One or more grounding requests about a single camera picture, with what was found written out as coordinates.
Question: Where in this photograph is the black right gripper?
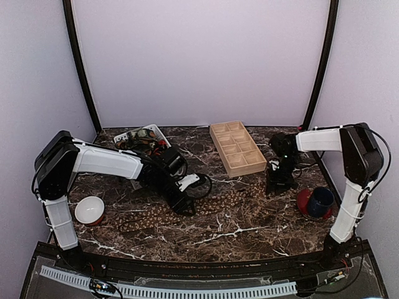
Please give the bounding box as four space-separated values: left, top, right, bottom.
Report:
267 155 301 195

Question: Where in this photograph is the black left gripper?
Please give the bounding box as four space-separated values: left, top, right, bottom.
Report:
153 172 196 216

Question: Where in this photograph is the brown floral tie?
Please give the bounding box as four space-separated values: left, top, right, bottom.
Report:
115 183 267 233

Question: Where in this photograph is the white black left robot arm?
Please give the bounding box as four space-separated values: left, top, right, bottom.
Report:
31 130 200 272

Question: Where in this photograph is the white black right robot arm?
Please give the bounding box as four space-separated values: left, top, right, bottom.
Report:
266 123 391 270

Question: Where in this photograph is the red saucer plate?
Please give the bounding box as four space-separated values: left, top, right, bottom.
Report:
296 189 332 222

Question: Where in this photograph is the wooden compartment tray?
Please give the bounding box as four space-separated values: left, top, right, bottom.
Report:
209 121 267 178

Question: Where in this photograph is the blue mug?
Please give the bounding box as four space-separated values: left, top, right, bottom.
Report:
307 187 334 218

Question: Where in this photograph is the orange navy striped tie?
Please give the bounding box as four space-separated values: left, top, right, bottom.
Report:
145 140 169 156

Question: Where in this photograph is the green patterned tie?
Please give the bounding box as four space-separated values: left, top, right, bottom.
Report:
127 128 156 142

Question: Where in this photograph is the white perforated plastic basket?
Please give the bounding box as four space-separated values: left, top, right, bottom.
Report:
113 124 171 151

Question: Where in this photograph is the orange white bowl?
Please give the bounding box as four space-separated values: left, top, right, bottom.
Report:
74 196 105 226

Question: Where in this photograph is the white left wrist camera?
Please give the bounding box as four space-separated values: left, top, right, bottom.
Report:
177 174 200 192

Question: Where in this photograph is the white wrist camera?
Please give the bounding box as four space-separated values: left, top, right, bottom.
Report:
267 159 280 171
177 174 200 192

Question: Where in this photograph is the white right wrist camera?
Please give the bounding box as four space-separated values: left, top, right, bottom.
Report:
267 159 280 171

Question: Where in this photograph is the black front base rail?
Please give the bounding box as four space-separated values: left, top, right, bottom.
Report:
24 240 381 286

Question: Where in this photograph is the white slotted cable duct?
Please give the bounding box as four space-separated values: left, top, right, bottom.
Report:
39 265 297 298

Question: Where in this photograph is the black right frame post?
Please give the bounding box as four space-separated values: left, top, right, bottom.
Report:
301 0 339 130

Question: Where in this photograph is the black frame post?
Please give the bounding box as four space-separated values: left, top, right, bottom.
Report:
62 0 102 134
301 0 339 130

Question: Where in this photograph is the black left frame post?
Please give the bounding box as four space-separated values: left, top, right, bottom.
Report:
62 0 102 134

